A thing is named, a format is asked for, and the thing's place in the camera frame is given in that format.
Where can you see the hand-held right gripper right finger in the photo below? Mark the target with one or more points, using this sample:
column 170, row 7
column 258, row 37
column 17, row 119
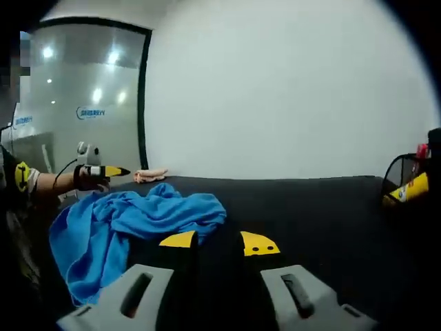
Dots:
column 303, row 296

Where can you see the pink folded cloth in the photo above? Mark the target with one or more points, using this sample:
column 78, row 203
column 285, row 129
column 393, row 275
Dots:
column 150, row 175

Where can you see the person's left hand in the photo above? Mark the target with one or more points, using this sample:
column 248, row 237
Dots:
column 87, row 182

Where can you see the black-framed glass partition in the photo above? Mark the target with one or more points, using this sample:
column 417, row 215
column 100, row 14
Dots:
column 93, row 89

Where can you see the person's dark clothing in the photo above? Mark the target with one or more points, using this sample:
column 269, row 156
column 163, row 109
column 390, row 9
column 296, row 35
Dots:
column 17, row 241

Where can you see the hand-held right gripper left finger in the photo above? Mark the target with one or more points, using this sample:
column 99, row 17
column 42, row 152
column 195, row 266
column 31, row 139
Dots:
column 144, row 296

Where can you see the black mesh basket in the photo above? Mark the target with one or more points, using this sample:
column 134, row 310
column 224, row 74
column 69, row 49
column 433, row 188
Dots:
column 401, row 172

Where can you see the yellow packet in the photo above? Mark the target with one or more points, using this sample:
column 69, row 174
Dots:
column 411, row 189

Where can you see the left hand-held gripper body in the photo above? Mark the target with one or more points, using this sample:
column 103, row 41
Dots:
column 92, row 155

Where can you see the blue cloth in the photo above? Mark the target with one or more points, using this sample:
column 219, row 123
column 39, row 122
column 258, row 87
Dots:
column 144, row 213

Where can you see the red packet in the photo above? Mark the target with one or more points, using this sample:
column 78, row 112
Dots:
column 423, row 151

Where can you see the blue logo sticker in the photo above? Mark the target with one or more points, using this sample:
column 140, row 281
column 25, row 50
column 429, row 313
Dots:
column 92, row 113

